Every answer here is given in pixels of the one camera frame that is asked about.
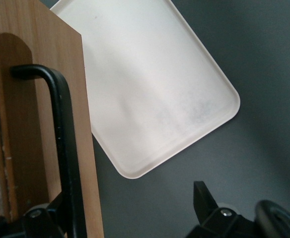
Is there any long black metal drawer handle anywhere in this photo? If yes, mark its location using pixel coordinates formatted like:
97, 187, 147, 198
10, 63, 87, 238

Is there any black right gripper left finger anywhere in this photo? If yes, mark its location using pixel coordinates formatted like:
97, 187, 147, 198
22, 192, 66, 238

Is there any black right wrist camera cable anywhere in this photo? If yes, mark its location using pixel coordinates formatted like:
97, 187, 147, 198
255, 199, 290, 238

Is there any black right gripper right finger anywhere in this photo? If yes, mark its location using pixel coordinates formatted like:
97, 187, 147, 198
184, 181, 256, 238

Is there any wooden drawer with long handle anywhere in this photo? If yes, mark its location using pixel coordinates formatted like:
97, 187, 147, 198
0, 0, 105, 238

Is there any beige rectangular tray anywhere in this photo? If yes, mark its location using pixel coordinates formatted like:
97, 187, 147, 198
50, 0, 242, 179

